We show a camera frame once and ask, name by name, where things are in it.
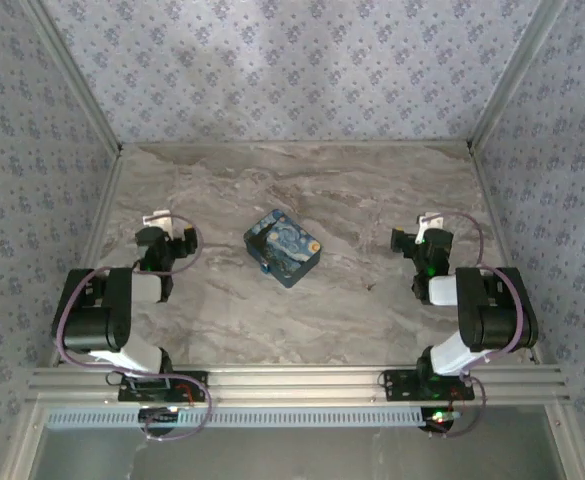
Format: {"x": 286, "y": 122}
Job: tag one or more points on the black adapter with indicator light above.
{"x": 159, "y": 417}
{"x": 439, "y": 419}

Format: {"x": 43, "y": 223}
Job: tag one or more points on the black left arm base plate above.
{"x": 197, "y": 387}

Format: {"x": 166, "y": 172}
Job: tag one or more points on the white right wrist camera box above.
{"x": 429, "y": 222}

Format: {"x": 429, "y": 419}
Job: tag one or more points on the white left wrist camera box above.
{"x": 159, "y": 217}

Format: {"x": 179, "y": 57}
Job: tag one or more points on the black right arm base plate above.
{"x": 397, "y": 385}

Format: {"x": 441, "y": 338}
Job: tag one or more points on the long aluminium base rail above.
{"x": 297, "y": 385}

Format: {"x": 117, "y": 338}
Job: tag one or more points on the left black and white robot arm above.
{"x": 92, "y": 320}

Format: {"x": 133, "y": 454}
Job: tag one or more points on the right black and white robot arm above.
{"x": 497, "y": 320}

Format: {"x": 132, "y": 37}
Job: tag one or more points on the blue starry night print box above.
{"x": 292, "y": 250}

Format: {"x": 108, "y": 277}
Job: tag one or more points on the aluminium frame corner post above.
{"x": 72, "y": 75}
{"x": 517, "y": 75}

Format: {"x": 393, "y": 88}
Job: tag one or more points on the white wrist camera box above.
{"x": 429, "y": 222}
{"x": 159, "y": 217}

